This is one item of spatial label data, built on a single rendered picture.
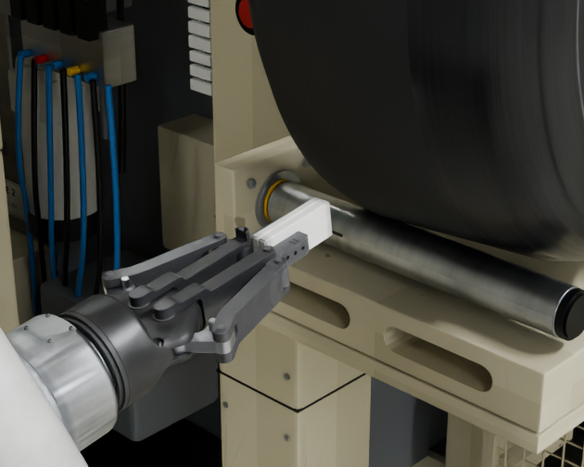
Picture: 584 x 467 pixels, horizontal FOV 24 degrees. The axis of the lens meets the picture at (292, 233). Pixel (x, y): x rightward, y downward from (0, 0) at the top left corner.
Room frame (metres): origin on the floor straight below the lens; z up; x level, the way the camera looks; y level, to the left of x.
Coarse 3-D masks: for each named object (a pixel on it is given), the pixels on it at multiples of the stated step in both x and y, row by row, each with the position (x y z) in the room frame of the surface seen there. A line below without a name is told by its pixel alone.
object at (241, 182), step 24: (288, 144) 1.24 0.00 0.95; (216, 168) 1.19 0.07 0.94; (240, 168) 1.18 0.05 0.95; (264, 168) 1.20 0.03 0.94; (288, 168) 1.22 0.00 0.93; (312, 168) 1.25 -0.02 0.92; (216, 192) 1.19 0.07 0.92; (240, 192) 1.18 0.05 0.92; (264, 192) 1.19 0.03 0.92; (336, 192) 1.28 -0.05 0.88; (216, 216) 1.19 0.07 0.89; (240, 216) 1.18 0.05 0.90; (264, 216) 1.19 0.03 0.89
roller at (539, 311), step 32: (288, 192) 1.19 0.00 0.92; (320, 192) 1.18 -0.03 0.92; (352, 224) 1.12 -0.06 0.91; (384, 224) 1.11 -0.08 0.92; (384, 256) 1.09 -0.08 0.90; (416, 256) 1.07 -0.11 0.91; (448, 256) 1.05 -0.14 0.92; (480, 256) 1.04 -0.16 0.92; (448, 288) 1.04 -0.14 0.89; (480, 288) 1.02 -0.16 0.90; (512, 288) 1.00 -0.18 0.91; (544, 288) 0.99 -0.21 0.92; (576, 288) 0.98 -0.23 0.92; (544, 320) 0.97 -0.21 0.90; (576, 320) 0.97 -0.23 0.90
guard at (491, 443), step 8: (488, 432) 1.58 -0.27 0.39; (488, 440) 1.58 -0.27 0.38; (496, 440) 1.57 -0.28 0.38; (488, 448) 1.58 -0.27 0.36; (496, 448) 1.57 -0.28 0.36; (488, 456) 1.58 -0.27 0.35; (496, 456) 1.58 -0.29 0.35; (504, 456) 1.56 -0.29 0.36; (544, 456) 1.52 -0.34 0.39; (488, 464) 1.57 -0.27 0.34; (496, 464) 1.58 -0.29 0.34; (504, 464) 1.56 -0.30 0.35; (576, 464) 1.49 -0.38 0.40
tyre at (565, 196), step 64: (256, 0) 1.04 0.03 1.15; (320, 0) 0.99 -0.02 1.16; (384, 0) 0.95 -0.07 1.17; (448, 0) 0.92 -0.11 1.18; (512, 0) 0.91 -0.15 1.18; (576, 0) 0.93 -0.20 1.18; (320, 64) 1.00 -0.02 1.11; (384, 64) 0.96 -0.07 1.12; (448, 64) 0.92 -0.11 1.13; (512, 64) 0.91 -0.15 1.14; (576, 64) 0.93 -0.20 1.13; (320, 128) 1.02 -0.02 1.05; (384, 128) 0.97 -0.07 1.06; (448, 128) 0.93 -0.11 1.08; (512, 128) 0.92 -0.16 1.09; (576, 128) 0.93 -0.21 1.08; (384, 192) 1.03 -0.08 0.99; (448, 192) 0.97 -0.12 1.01; (512, 192) 0.94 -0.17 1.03; (576, 192) 0.95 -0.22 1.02; (576, 256) 1.02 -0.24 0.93
